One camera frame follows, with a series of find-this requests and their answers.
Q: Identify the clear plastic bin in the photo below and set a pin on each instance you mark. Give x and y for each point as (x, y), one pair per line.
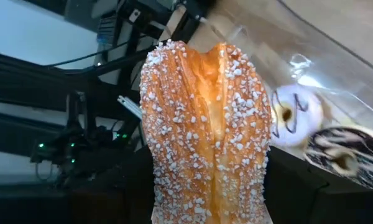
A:
(329, 62)

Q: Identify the silver aluminium rail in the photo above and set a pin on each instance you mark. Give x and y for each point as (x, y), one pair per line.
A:
(129, 106)

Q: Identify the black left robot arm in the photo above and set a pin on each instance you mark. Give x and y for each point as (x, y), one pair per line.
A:
(81, 155)

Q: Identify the chocolate frosted donut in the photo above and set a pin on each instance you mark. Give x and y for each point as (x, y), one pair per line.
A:
(360, 146)

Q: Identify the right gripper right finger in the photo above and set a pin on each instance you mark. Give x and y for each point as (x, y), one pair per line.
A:
(329, 208)

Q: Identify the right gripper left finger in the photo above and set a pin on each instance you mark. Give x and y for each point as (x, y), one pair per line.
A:
(81, 208)

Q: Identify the sugar sprinkled long pastry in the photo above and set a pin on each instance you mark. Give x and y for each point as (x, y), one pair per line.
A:
(189, 140)

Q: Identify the lilac frosted donut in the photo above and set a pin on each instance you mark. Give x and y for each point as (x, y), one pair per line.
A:
(307, 102)

